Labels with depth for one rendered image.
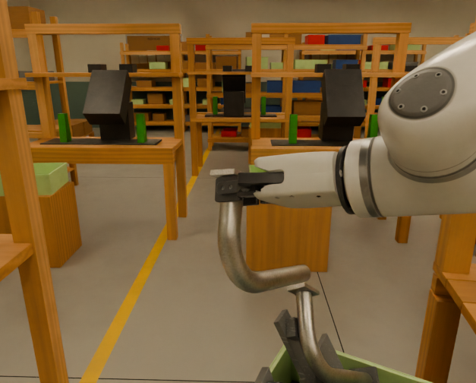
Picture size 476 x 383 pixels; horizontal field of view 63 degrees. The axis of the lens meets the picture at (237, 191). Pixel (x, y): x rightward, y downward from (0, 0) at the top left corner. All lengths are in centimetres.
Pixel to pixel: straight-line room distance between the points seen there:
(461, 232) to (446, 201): 116
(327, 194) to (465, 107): 16
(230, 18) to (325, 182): 1057
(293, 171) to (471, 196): 16
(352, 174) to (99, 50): 1127
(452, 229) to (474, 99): 122
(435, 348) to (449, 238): 45
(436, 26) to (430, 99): 1157
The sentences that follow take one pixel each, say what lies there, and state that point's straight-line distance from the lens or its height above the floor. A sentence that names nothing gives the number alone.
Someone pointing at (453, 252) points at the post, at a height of 96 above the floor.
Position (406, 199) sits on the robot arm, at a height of 146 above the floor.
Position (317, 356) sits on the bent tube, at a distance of 76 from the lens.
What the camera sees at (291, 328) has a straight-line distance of 76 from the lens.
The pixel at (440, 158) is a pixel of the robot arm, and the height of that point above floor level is 151.
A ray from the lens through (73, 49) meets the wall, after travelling 1184.
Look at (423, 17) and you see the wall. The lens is 1176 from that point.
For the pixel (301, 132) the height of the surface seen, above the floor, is 36.
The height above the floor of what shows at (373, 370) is 96.
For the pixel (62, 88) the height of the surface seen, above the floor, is 133.
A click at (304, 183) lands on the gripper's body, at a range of 41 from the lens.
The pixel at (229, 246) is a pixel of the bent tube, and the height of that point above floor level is 136.
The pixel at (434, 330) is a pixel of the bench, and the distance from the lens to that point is 172.
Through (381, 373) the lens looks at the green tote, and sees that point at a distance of 97.
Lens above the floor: 157
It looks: 18 degrees down
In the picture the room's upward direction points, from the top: straight up
